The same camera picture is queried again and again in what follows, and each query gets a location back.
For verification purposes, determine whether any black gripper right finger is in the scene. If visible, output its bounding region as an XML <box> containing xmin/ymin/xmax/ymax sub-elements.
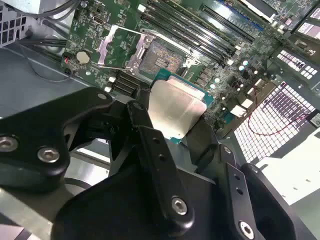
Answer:
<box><xmin>184</xmin><ymin>119</ymin><xmax>261</xmax><ymax>240</ymax></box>

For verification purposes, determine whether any silver CPU green edge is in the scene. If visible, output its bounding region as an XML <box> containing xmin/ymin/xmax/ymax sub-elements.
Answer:
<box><xmin>147</xmin><ymin>67</ymin><xmax>216</xmax><ymax>145</ymax></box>

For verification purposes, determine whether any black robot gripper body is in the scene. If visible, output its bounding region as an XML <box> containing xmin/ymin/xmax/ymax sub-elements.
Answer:
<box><xmin>53</xmin><ymin>161</ymin><xmax>310</xmax><ymax>240</ymax></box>

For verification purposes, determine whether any metal socket cover frame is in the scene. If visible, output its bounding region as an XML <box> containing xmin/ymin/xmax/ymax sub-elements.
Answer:
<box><xmin>96</xmin><ymin>24</ymin><xmax>155</xmax><ymax>76</ymax></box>

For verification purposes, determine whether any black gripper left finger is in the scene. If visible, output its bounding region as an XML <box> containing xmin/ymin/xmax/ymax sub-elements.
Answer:
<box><xmin>0</xmin><ymin>86</ymin><xmax>196</xmax><ymax>237</ymax></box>

